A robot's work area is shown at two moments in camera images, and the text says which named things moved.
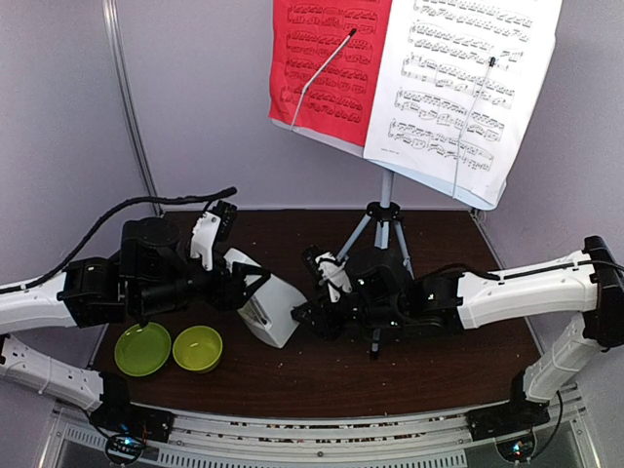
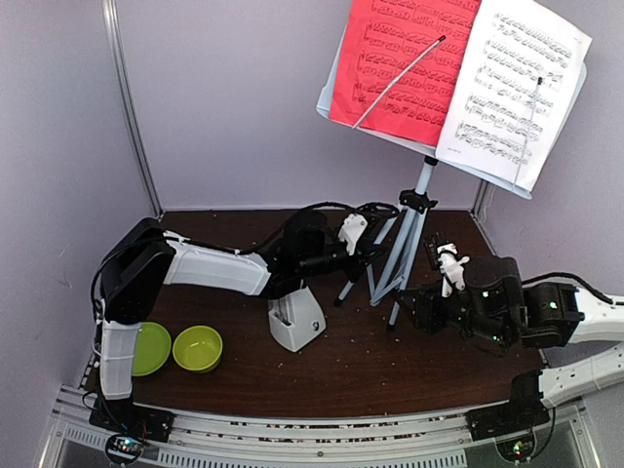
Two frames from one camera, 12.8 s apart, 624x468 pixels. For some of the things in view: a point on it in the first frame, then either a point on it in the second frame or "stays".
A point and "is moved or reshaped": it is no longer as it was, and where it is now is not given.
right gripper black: (324, 323) → (427, 303)
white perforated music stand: (386, 213) → (410, 220)
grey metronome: (267, 309) is moved or reshaped
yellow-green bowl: (198, 348) stays
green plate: (142, 350) stays
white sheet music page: (434, 65) is moved or reshaped
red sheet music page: (304, 35) → (385, 38)
